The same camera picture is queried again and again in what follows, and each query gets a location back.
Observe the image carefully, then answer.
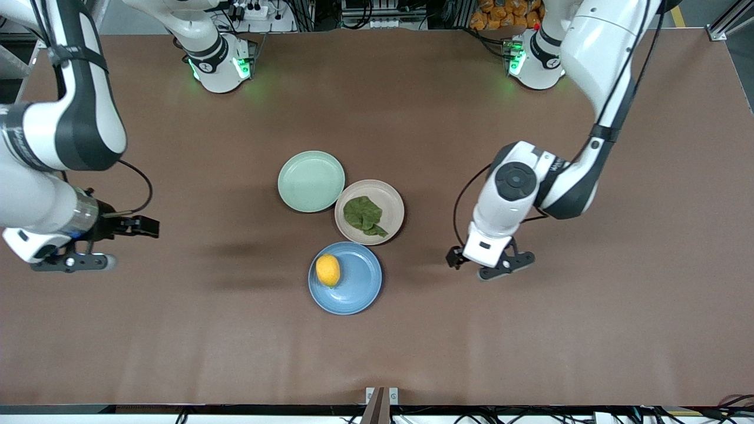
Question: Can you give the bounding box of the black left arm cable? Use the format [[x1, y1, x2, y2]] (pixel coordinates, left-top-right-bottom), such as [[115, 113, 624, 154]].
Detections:
[[452, 0, 666, 251]]

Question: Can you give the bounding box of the pale green plate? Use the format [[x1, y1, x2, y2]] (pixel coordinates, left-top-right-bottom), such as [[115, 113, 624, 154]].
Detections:
[[277, 151, 346, 213]]

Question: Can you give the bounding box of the green lettuce leaf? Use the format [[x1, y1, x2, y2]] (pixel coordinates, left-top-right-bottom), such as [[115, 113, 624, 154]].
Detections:
[[343, 196, 389, 238]]

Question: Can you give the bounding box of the blue plate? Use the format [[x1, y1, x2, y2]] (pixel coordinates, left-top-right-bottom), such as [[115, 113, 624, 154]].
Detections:
[[308, 241, 383, 316]]

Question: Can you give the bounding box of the beige plate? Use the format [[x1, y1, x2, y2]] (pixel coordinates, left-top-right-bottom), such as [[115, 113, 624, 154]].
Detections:
[[334, 179, 405, 246]]

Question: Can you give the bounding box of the yellow lemon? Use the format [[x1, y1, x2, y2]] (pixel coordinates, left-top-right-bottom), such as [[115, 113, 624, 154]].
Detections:
[[316, 254, 342, 288]]

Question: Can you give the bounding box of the aluminium frame extrusion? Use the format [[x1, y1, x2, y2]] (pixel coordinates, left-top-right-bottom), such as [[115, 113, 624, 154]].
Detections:
[[707, 0, 754, 42]]

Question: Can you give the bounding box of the black electronics rack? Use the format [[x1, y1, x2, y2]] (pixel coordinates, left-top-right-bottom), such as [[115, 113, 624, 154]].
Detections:
[[340, 0, 429, 31]]

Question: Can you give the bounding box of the small metal table bracket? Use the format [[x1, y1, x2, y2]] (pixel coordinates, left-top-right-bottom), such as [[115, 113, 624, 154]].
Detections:
[[365, 387, 399, 406]]

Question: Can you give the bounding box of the white power strip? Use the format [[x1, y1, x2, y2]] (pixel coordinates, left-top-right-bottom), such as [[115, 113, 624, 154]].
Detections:
[[232, 0, 270, 20]]

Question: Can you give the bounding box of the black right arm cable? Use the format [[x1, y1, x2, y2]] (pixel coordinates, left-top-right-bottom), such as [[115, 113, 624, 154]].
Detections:
[[32, 0, 154, 216]]

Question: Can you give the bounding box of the bag of oranges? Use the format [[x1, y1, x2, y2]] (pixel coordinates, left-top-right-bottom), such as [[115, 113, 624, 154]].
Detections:
[[469, 0, 545, 31]]

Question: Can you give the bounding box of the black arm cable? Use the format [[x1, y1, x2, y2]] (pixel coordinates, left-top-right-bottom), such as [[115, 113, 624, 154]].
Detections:
[[32, 0, 154, 216], [452, 0, 666, 251]]

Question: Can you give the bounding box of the grey camera mount pole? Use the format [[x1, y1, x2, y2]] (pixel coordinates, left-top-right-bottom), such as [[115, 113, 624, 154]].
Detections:
[[361, 387, 386, 424]]

